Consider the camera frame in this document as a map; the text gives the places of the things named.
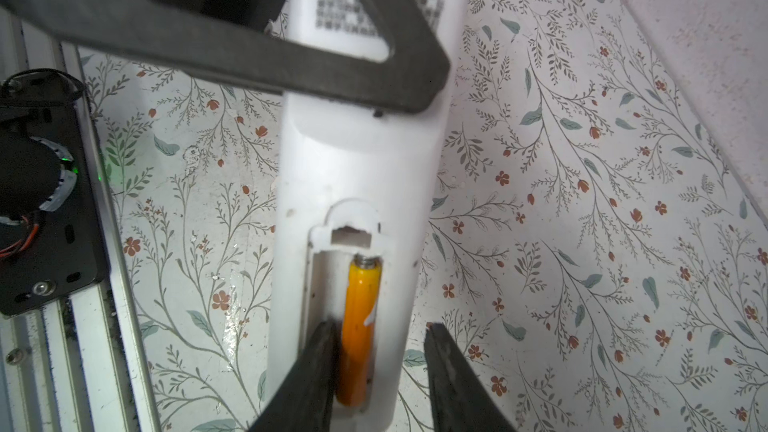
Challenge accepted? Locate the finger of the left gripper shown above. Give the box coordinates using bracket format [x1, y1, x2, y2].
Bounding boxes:
[1, 0, 450, 113]

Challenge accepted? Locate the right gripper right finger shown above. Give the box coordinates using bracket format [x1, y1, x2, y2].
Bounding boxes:
[424, 323, 515, 432]

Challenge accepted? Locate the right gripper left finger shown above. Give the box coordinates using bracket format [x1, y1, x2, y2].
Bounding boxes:
[249, 321, 339, 432]

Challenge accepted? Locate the white remote control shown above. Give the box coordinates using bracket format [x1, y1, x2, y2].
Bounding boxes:
[264, 0, 468, 431]

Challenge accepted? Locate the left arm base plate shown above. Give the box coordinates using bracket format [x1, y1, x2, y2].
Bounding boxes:
[1, 68, 109, 317]

